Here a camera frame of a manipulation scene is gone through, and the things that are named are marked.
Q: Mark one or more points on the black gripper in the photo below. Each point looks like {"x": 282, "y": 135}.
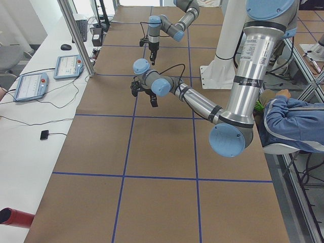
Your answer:
{"x": 153, "y": 47}
{"x": 149, "y": 93}

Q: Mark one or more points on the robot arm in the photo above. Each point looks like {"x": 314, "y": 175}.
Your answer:
{"x": 248, "y": 36}
{"x": 159, "y": 23}

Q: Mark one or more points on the black box device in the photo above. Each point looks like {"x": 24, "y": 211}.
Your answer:
{"x": 97, "y": 38}

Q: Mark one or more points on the black keyboard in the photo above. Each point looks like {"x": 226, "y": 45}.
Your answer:
{"x": 82, "y": 26}

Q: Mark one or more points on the far teach pendant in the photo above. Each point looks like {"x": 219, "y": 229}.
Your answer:
{"x": 68, "y": 67}

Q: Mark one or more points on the teach pendant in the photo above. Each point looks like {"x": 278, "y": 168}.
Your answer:
{"x": 68, "y": 67}
{"x": 31, "y": 87}

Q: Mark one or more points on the black computer mouse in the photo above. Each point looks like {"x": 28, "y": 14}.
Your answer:
{"x": 66, "y": 47}

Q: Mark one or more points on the small black puck device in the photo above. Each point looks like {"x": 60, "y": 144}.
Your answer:
{"x": 44, "y": 135}

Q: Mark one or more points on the near teach pendant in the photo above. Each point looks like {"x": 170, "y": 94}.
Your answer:
{"x": 31, "y": 87}

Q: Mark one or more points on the person in blue jacket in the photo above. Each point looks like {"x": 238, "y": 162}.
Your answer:
{"x": 290, "y": 121}

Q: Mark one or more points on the red cylinder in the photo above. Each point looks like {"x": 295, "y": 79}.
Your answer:
{"x": 16, "y": 218}

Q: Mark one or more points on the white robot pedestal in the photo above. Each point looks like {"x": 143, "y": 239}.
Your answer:
{"x": 219, "y": 74}

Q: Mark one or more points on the aluminium frame post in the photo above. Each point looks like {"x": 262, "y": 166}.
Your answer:
{"x": 76, "y": 36}

